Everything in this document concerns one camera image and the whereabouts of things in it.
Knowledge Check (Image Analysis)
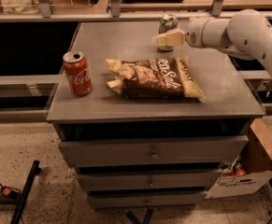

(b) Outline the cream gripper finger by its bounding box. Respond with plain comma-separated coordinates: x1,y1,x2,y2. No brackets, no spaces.
155,28,185,46

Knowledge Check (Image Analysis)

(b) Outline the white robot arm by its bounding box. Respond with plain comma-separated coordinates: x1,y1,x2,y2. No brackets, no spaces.
152,9,272,77

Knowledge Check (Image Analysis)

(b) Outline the red coke can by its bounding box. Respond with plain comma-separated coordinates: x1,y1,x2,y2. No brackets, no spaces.
63,51,93,96

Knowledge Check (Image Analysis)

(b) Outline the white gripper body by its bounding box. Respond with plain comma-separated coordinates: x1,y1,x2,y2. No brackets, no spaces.
185,17,209,49

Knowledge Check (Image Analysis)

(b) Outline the metal railing frame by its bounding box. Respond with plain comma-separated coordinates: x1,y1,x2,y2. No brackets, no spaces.
0,0,272,22

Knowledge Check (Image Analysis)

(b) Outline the green white 7up can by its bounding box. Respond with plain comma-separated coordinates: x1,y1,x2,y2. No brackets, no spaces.
158,14,178,51

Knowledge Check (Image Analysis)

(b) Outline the grey drawer cabinet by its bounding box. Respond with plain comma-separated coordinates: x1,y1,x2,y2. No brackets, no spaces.
47,21,265,209

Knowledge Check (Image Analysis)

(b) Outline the black stand leg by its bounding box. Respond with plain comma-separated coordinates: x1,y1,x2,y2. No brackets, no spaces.
10,161,41,224

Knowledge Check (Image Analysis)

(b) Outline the brown sea salt chip bag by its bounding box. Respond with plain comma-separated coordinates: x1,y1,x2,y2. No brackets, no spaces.
105,56,204,98

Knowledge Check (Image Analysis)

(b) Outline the orange cable clip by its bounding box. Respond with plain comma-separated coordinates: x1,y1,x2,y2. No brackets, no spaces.
0,186,21,199

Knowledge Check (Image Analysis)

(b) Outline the cardboard box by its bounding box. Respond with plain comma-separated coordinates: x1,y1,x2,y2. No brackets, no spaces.
207,119,272,199

